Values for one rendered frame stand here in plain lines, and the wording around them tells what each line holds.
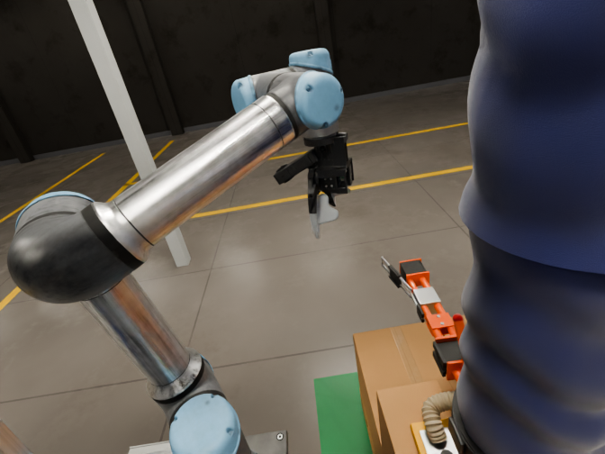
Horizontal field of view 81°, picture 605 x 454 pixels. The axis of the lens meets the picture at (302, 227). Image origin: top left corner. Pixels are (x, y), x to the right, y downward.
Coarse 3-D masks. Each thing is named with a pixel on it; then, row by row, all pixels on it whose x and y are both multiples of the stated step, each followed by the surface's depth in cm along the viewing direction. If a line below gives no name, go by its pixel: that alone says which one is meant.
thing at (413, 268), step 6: (402, 264) 119; (408, 264) 118; (414, 264) 118; (420, 264) 117; (402, 270) 117; (408, 270) 115; (414, 270) 115; (420, 270) 114; (426, 270) 114; (402, 276) 119; (408, 276) 113; (414, 276) 113; (420, 276) 114; (426, 276) 114
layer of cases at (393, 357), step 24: (360, 336) 167; (384, 336) 164; (408, 336) 162; (432, 336) 160; (360, 360) 155; (384, 360) 153; (408, 360) 151; (432, 360) 149; (360, 384) 176; (384, 384) 143; (408, 384) 141
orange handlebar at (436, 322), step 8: (408, 280) 114; (424, 280) 112; (416, 288) 109; (440, 304) 102; (424, 312) 101; (440, 312) 99; (432, 320) 97; (440, 320) 96; (448, 320) 96; (432, 328) 94; (440, 328) 97; (448, 328) 94; (440, 336) 92; (456, 368) 83; (456, 376) 82
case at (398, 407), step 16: (416, 384) 97; (432, 384) 96; (448, 384) 95; (384, 400) 94; (400, 400) 93; (416, 400) 93; (384, 416) 90; (400, 416) 90; (416, 416) 89; (448, 416) 88; (384, 432) 94; (400, 432) 86; (384, 448) 101; (400, 448) 83; (416, 448) 83
